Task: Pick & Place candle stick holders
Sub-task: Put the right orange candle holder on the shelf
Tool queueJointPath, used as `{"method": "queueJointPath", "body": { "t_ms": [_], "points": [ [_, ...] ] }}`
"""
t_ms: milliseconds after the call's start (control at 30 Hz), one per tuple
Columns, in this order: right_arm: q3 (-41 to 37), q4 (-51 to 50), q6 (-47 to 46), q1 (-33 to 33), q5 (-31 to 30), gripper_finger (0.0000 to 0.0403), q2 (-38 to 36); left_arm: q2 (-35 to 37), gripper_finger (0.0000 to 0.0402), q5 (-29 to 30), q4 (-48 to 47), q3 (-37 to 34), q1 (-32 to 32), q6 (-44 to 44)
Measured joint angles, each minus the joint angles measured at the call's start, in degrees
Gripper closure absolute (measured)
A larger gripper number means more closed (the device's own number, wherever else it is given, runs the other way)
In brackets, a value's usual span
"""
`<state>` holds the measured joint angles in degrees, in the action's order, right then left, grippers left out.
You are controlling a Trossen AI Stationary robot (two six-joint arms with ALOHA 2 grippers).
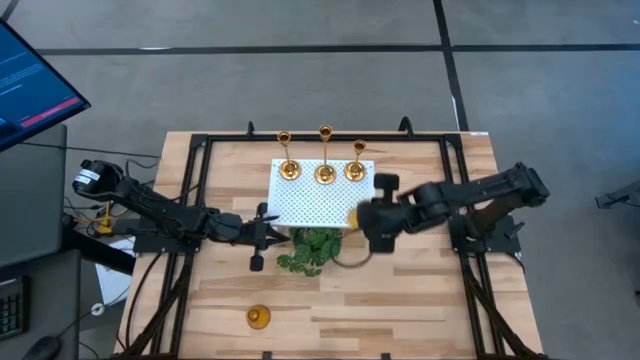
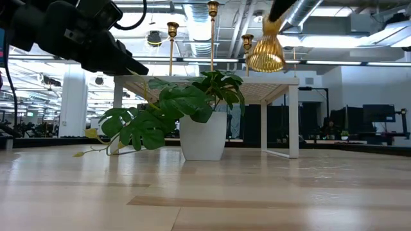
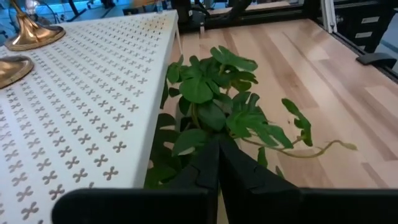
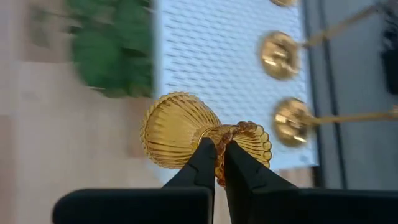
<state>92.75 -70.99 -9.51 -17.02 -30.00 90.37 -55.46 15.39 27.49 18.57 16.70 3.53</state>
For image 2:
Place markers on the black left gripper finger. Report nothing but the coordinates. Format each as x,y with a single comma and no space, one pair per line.
123,48
118,64

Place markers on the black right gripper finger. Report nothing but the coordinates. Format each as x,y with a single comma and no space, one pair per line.
280,8

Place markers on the amber ribbed glass candle holder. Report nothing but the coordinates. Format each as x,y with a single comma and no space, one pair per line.
266,51

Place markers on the short thin gold candlestick holder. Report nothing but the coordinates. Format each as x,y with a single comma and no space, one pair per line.
172,48

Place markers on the tall gold candlestick holder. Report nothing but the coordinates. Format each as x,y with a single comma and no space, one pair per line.
212,38

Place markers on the computer monitor with blue screen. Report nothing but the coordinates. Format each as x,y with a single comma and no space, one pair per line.
2,48

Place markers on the white building column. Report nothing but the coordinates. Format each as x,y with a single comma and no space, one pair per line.
73,102

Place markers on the green artificial leafy plant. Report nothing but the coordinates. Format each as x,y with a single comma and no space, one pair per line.
173,106

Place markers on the white plant pot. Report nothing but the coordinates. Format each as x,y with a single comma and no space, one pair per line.
203,138

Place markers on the small background potted plant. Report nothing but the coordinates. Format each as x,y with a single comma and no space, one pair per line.
345,134

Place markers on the black background desk monitor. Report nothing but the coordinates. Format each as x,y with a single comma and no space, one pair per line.
379,113

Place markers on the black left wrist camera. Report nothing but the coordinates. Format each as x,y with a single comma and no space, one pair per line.
102,13

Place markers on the silver ceiling air duct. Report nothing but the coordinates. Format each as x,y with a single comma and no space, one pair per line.
202,35

